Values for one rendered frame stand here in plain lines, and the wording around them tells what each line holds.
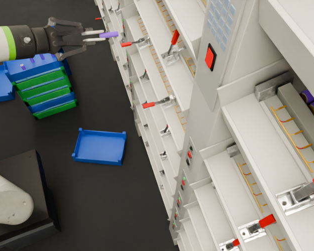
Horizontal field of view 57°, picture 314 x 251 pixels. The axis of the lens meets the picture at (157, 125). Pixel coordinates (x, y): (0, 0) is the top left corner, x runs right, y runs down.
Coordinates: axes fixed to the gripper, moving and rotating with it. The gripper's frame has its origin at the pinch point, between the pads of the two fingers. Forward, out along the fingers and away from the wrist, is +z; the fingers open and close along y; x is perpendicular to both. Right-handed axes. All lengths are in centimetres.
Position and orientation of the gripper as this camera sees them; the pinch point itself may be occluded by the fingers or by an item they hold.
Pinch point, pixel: (93, 36)
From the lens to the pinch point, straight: 103.0
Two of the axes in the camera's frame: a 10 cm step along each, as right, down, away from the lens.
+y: -1.5, -9.6, -2.3
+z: 7.6, -2.6, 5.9
